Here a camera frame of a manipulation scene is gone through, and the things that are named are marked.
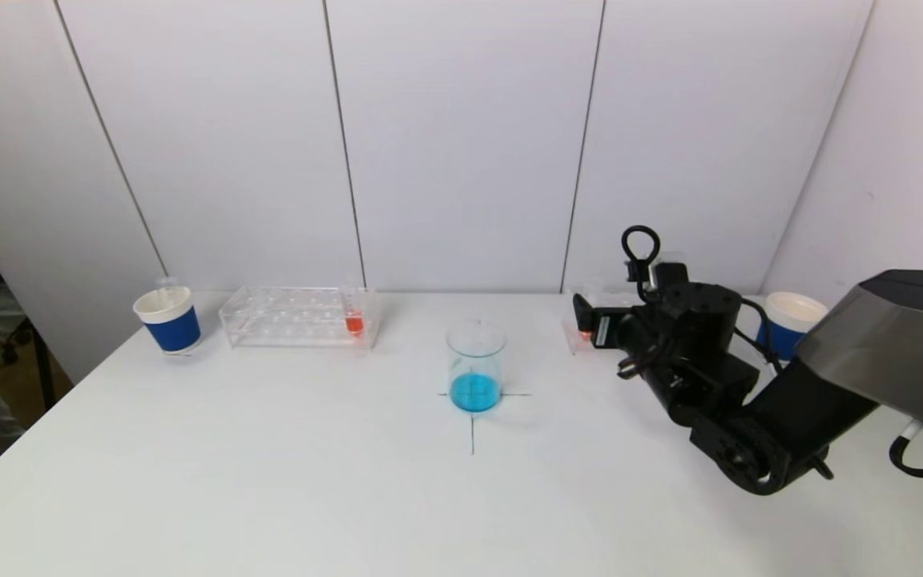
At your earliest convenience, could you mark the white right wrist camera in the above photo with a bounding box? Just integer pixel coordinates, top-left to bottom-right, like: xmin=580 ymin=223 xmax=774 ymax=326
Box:
xmin=646 ymin=255 xmax=691 ymax=291

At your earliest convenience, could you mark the blue white paper cup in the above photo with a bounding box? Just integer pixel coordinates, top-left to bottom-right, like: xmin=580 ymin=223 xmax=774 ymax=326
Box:
xmin=738 ymin=292 xmax=829 ymax=361
xmin=133 ymin=287 xmax=203 ymax=356

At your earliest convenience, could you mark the clear glass beaker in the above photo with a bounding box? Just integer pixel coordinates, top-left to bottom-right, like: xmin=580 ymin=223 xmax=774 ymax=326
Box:
xmin=445 ymin=320 xmax=506 ymax=414

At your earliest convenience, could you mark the test tube with red pigment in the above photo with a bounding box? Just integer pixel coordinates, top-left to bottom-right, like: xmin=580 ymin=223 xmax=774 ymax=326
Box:
xmin=341 ymin=280 xmax=367 ymax=338
xmin=578 ymin=278 xmax=607 ymax=342

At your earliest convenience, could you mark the clear acrylic test tube rack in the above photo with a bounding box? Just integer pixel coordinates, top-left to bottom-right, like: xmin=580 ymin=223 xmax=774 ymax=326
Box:
xmin=220 ymin=285 xmax=380 ymax=351
xmin=562 ymin=280 xmax=648 ymax=356

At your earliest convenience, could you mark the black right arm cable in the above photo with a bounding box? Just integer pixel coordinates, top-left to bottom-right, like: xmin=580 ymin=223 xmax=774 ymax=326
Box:
xmin=622 ymin=226 xmax=923 ymax=479

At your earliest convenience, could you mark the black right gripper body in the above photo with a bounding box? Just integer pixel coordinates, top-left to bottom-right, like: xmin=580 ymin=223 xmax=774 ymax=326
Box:
xmin=590 ymin=305 xmax=647 ymax=350

